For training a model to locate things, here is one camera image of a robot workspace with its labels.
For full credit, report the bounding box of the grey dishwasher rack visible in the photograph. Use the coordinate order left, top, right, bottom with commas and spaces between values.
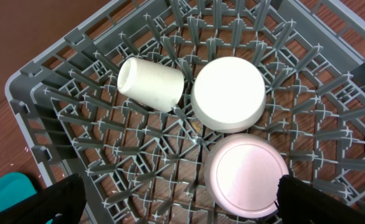
5, 0, 365, 223

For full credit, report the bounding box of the white cup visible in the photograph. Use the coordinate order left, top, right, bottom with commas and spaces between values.
117, 57, 184, 113

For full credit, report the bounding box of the teal serving tray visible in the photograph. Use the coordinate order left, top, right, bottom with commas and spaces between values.
0, 172, 54, 224

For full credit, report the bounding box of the small white plate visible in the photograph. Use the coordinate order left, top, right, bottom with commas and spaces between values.
204, 134, 288, 218

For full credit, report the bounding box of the white bowl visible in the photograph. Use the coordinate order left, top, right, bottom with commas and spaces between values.
191, 57, 266, 133

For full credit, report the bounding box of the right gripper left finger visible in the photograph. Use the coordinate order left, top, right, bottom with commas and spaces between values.
0, 174, 87, 224

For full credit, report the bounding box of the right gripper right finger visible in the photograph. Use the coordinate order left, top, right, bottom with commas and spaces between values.
276, 175, 365, 224

